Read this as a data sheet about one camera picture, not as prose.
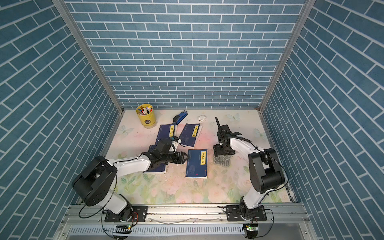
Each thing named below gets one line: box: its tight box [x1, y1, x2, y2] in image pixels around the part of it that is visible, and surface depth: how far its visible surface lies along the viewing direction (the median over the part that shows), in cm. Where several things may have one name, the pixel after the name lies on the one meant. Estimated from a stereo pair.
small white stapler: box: [198, 115, 206, 122], surface depth 117 cm
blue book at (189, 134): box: [179, 123, 200, 147], surface depth 107 cm
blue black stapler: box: [172, 110, 188, 125], surface depth 114 cm
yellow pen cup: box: [136, 103, 157, 129], surface depth 105 cm
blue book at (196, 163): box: [185, 149, 208, 177], surface depth 91 cm
